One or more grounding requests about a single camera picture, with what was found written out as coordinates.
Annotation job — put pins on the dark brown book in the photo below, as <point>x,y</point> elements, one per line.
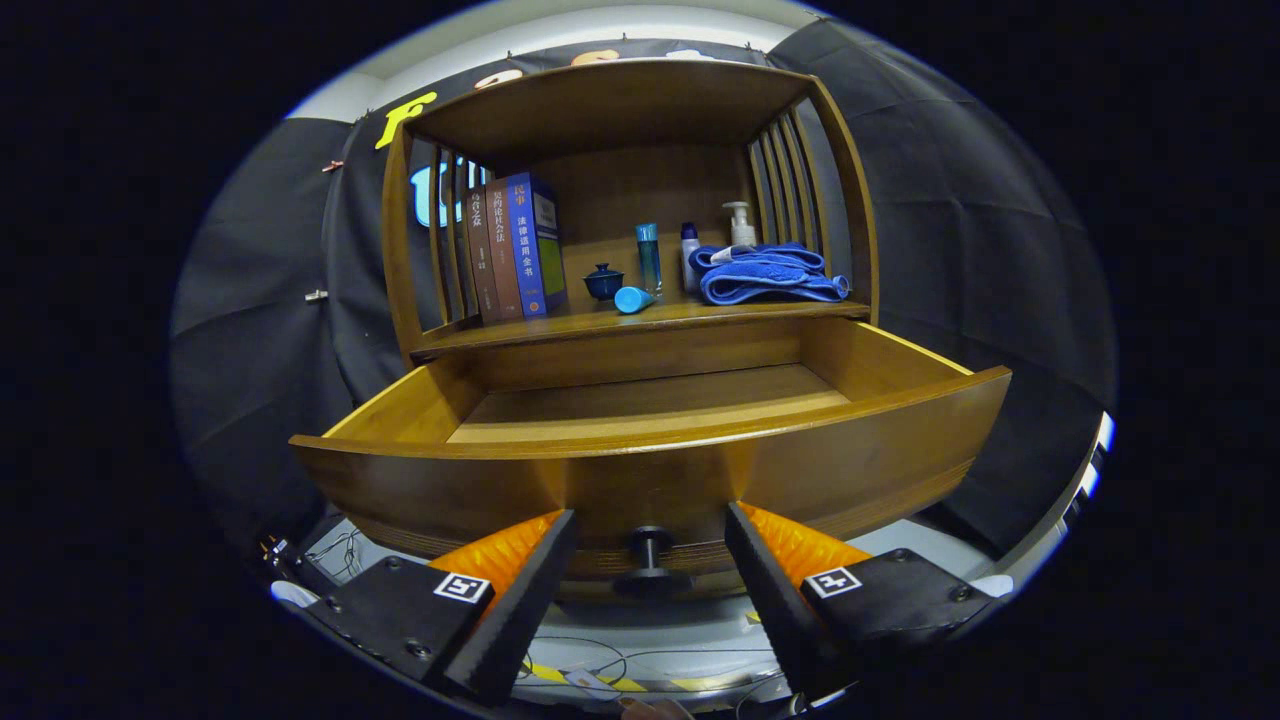
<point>480,260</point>

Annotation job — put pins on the blue towel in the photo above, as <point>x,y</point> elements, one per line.
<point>765,275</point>

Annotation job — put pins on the blue and white tube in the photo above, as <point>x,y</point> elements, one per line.
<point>632,300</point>

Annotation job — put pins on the wooden drawer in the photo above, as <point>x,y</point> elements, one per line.
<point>640,480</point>

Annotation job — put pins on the wooden countertop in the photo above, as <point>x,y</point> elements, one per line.
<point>690,312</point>

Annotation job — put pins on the teal glass bottle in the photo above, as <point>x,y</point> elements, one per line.
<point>649,258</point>

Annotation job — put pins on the wooden cabinet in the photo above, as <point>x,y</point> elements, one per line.
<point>620,110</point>

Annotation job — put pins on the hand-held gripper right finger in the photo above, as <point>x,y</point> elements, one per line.
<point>780,610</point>

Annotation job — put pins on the reddish brown book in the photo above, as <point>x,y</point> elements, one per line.
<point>503,255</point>

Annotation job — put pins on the black backdrop cloth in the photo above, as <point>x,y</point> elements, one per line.
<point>250,300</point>

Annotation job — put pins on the white bottle with dark cap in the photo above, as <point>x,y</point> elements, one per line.
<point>690,258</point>

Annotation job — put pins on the white pump bottle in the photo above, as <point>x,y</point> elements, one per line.
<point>741,230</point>

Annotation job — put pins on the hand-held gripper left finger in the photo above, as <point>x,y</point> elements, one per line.
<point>500,620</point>

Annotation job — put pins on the blue lidded teacup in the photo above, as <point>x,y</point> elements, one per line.
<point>603,284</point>

